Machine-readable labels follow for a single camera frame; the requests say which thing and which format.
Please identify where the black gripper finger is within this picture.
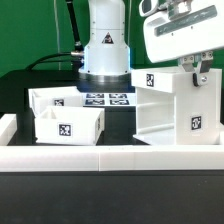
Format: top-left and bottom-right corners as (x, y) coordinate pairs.
(193, 51), (213, 87)
(179, 55), (194, 72)

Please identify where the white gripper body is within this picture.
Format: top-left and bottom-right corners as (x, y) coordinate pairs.
(143, 3), (224, 63)

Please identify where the white drawer cabinet box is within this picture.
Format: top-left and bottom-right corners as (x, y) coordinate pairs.
(131, 66), (224, 145)

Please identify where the white front drawer with tag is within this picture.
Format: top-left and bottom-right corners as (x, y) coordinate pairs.
(34, 106), (105, 145)

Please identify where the white drawer with tag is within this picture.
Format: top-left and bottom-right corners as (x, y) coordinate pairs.
(34, 106), (105, 145)
(28, 86), (83, 116)

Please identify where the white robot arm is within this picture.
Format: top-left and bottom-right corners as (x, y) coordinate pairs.
(80, 0), (224, 86)

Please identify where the white rear drawer with tag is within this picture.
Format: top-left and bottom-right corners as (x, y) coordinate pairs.
(28, 86), (83, 116)

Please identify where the fiducial marker sheet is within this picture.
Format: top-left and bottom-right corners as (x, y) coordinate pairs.
(82, 93), (136, 107)

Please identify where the white table border fence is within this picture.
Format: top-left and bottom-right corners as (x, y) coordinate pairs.
(0, 114), (224, 172)

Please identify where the black cable bundle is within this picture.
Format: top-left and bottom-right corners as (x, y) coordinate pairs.
(25, 0), (84, 71)

